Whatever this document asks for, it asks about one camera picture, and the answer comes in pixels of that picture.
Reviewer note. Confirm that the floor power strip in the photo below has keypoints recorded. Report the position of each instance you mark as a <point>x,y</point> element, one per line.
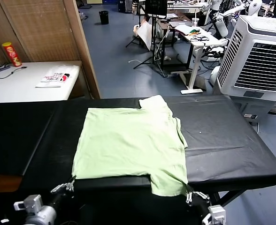
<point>250,116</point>

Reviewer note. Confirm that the black trash bin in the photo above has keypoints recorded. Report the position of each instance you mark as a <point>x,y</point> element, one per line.
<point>104,17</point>

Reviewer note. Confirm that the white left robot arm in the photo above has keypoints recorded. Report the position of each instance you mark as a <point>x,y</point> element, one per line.
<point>40,215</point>

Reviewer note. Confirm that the wooden folding screen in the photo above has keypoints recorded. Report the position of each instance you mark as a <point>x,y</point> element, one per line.
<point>41,30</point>

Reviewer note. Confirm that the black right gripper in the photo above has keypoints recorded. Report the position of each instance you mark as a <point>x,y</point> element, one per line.
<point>200,205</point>

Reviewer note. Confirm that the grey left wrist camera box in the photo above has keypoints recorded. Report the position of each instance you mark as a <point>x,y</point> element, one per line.
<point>32,202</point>

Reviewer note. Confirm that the green orange toy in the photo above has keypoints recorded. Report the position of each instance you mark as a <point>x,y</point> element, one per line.
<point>194,31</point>

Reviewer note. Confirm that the white leaning board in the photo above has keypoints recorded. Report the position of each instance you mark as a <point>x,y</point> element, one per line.
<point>145,34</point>

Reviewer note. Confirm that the white standing desk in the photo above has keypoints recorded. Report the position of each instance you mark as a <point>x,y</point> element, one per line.
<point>196,47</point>

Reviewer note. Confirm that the large black table cover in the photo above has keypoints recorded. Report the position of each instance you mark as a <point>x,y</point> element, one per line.
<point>222,140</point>

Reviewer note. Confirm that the small black table cover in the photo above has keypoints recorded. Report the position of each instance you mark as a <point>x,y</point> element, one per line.
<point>11,140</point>

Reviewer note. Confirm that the black power strip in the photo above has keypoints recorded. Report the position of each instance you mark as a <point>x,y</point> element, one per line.
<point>3,68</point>

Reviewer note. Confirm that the red chips can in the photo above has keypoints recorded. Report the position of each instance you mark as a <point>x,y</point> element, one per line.
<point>12,55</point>

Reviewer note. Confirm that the white air cooler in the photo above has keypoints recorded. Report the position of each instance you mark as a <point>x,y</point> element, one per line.
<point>260,65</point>

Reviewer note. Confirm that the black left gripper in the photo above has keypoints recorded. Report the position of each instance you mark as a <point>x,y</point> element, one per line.
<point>59,198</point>

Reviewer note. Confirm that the black monitor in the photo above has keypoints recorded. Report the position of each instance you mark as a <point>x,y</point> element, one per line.
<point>155,7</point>

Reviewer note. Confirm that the white printed folded garment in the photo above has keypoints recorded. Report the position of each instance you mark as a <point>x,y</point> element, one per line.
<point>57,76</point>

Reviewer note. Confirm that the white humanoid robot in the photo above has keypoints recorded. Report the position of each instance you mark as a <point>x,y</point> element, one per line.
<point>219,23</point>

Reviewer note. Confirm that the white side table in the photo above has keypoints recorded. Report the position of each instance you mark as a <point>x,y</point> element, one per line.
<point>18,89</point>

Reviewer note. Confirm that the clear plastic cup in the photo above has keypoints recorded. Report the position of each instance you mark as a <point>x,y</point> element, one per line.
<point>195,22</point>

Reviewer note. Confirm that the light green t-shirt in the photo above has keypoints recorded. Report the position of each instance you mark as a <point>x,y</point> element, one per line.
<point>128,140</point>

